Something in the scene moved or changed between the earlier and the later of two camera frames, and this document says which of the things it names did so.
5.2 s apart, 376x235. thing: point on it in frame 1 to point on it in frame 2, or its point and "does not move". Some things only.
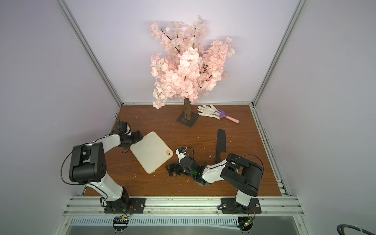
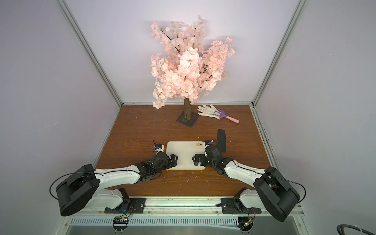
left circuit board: [120, 223] does not move
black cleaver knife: [221, 143] does not move
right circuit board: [245, 223] does not move
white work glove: [211, 111] does not move
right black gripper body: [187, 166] to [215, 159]
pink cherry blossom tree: [188, 66] does not move
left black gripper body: [133, 139] to [166, 165]
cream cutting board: [152, 152] to [185, 151]
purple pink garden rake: [223, 114] does not move
